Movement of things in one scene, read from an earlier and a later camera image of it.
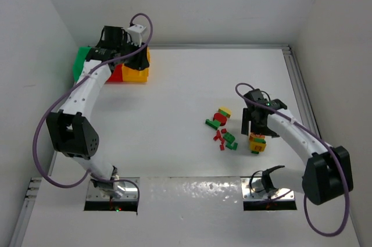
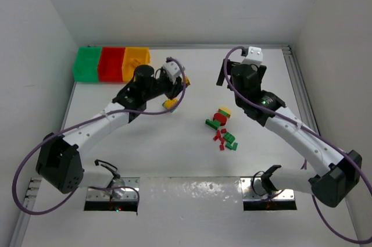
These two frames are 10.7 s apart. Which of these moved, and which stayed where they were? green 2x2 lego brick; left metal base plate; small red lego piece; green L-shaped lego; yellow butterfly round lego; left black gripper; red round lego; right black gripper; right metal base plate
Moved: yellow butterfly round lego; right black gripper; left black gripper
Stayed: red round lego; green L-shaped lego; right metal base plate; green 2x2 lego brick; left metal base plate; small red lego piece
